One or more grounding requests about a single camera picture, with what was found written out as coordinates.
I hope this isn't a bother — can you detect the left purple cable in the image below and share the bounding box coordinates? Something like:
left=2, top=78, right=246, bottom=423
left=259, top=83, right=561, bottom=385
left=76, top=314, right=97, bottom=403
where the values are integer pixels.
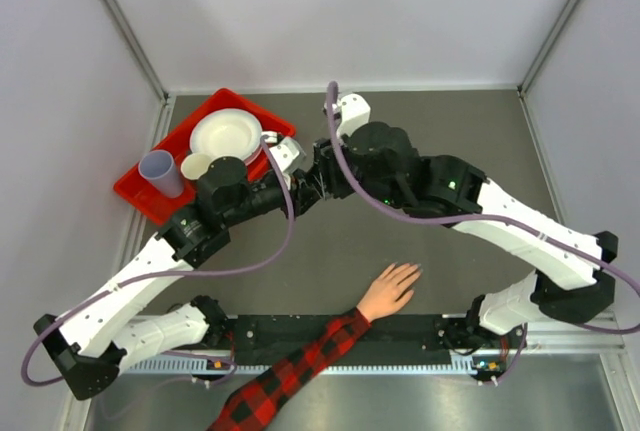
left=20, top=138, right=297, bottom=387

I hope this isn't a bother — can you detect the purple cable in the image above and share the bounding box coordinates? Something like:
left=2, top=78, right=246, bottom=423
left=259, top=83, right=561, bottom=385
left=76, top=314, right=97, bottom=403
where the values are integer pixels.
left=324, top=81, right=640, bottom=385
left=20, top=138, right=297, bottom=387

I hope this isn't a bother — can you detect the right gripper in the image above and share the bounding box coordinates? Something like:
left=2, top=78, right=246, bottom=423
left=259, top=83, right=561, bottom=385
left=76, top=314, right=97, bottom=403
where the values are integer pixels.
left=306, top=126, right=404, bottom=212

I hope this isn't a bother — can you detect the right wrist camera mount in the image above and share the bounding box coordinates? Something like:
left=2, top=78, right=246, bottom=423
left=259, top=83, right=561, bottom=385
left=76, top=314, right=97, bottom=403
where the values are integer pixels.
left=332, top=93, right=371, bottom=140

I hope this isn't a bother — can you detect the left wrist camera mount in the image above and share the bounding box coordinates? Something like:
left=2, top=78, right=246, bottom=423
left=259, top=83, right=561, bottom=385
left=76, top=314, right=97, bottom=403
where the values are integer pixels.
left=261, top=131, right=306, bottom=174

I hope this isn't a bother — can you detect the red plastic tray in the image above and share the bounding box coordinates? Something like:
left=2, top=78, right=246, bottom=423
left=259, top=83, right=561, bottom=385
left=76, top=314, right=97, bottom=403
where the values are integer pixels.
left=113, top=88, right=296, bottom=225

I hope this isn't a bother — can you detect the lilac plastic cup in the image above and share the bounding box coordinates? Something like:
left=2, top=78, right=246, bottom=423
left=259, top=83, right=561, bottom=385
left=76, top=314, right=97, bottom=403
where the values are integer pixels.
left=137, top=149, right=184, bottom=199

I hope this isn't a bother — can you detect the slotted cable duct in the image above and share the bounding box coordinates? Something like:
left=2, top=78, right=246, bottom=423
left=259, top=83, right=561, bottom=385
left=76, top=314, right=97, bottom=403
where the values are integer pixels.
left=119, top=350, right=506, bottom=376

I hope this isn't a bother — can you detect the red plaid sleeve forearm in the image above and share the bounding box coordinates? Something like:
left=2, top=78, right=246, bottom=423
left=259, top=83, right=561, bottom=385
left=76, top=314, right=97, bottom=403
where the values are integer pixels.
left=209, top=308, right=371, bottom=431

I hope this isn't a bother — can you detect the mannequin hand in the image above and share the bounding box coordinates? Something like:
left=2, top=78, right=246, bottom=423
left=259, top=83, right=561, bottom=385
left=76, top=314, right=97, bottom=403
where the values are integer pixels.
left=357, top=263, right=422, bottom=323

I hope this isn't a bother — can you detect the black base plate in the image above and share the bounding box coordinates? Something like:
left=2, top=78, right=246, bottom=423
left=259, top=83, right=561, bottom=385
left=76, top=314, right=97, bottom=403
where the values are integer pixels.
left=227, top=309, right=466, bottom=364

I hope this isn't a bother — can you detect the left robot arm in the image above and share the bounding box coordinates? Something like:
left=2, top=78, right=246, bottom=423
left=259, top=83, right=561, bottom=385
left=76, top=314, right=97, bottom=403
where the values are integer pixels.
left=34, top=157, right=341, bottom=401

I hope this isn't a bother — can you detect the cream paper cup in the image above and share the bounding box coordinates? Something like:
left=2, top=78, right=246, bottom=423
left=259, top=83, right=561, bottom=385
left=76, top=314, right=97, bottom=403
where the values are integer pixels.
left=180, top=153, right=213, bottom=181

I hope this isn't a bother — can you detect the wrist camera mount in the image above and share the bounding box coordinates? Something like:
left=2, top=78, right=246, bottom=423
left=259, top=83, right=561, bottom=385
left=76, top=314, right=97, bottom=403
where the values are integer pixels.
left=261, top=131, right=306, bottom=174
left=332, top=93, right=371, bottom=140

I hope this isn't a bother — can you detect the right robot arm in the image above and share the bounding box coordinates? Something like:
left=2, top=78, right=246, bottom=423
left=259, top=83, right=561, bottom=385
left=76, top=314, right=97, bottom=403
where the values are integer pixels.
left=313, top=122, right=618, bottom=347

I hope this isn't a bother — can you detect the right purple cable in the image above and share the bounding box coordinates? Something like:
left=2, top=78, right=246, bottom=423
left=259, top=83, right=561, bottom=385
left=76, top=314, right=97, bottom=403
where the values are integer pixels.
left=324, top=81, right=640, bottom=385

